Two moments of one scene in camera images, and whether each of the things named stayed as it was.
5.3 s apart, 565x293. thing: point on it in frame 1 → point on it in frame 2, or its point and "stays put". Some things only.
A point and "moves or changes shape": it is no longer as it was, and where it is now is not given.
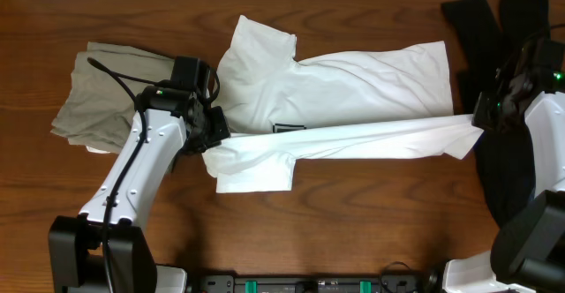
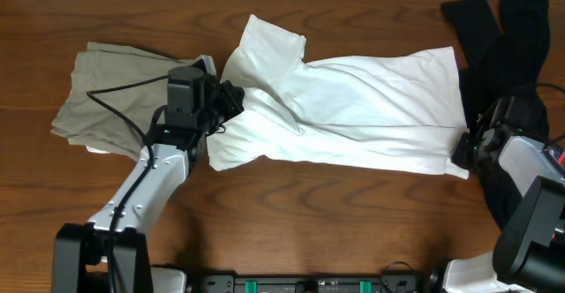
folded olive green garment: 99,103 stays put
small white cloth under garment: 93,150 stays put
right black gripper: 481,116 → 460,155
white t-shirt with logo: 395,105 moves or changes shape
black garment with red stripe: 500,65 stays put
